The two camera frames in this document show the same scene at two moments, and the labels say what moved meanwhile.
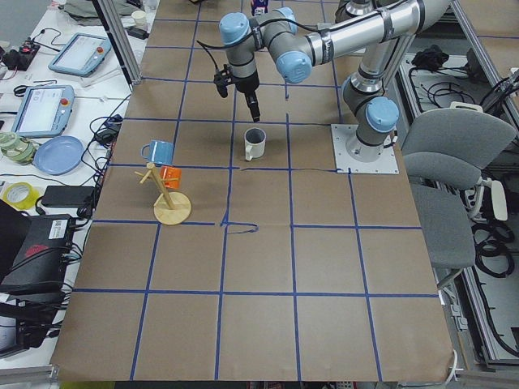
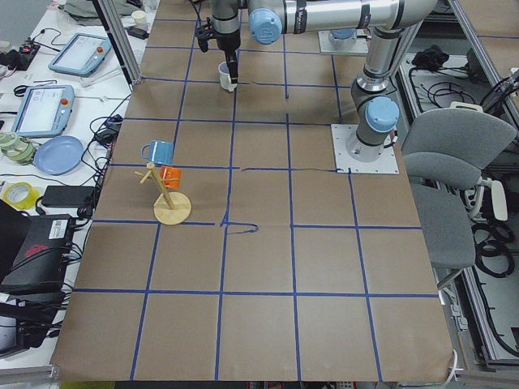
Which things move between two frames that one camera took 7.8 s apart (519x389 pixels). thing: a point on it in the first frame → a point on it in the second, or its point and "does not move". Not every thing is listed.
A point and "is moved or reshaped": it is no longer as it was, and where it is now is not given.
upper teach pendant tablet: x=82 y=55 does not move
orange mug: x=171 y=177 does not move
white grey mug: x=255 y=139 is moved or reshaped
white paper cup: x=139 y=17 does not move
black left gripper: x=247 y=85 → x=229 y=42
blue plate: x=59 y=156 does not move
